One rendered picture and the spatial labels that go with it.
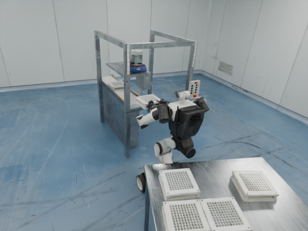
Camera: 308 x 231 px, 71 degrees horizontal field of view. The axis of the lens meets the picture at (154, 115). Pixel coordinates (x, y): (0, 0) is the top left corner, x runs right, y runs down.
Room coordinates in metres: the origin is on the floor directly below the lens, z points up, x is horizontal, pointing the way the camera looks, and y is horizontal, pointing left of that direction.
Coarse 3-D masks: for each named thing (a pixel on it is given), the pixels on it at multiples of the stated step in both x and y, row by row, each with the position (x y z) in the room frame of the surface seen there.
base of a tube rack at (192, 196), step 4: (160, 180) 1.22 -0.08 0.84; (160, 184) 1.20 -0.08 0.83; (164, 192) 1.11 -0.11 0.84; (164, 196) 1.08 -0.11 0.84; (176, 196) 1.08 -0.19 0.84; (180, 196) 1.08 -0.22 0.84; (184, 196) 1.08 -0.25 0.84; (188, 196) 1.09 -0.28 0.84; (192, 196) 1.09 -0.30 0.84; (196, 196) 1.09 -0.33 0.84; (168, 200) 1.04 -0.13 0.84; (172, 200) 1.05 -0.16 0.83; (176, 200) 1.06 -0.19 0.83
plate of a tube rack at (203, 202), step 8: (200, 200) 1.02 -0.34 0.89; (208, 200) 1.02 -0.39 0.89; (216, 200) 1.02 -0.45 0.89; (224, 200) 1.03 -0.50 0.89; (232, 200) 1.03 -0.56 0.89; (208, 208) 0.96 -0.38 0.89; (216, 208) 0.96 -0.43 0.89; (208, 216) 0.90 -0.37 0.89; (240, 216) 0.91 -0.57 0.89; (224, 224) 0.85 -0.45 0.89; (232, 224) 0.85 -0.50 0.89; (248, 224) 0.86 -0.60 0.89
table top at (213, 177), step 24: (144, 168) 1.38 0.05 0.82; (168, 168) 1.39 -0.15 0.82; (192, 168) 1.41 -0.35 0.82; (216, 168) 1.43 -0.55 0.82; (240, 168) 1.45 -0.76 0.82; (264, 168) 1.47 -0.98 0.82; (216, 192) 1.16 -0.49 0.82; (288, 192) 1.20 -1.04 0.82; (264, 216) 0.98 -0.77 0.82; (288, 216) 0.99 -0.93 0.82
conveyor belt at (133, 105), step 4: (108, 76) 3.78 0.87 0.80; (104, 80) 3.54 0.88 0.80; (108, 80) 3.55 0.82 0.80; (112, 80) 3.57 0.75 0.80; (116, 80) 3.58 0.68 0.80; (116, 92) 3.04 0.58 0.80; (120, 92) 3.05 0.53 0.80; (120, 96) 2.89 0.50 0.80; (132, 96) 2.92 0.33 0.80; (136, 96) 2.92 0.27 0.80; (132, 100) 2.77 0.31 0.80; (132, 104) 2.63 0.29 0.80; (136, 104) 2.64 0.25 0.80; (132, 108) 2.58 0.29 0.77; (136, 108) 2.61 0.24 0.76
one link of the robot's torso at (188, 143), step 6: (180, 138) 1.74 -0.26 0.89; (186, 138) 1.74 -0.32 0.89; (180, 144) 1.71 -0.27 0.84; (186, 144) 1.70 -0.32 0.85; (192, 144) 1.73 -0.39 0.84; (180, 150) 1.71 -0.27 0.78; (186, 150) 1.65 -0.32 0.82; (192, 150) 1.66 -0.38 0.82; (186, 156) 1.63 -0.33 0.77; (192, 156) 1.67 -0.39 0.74
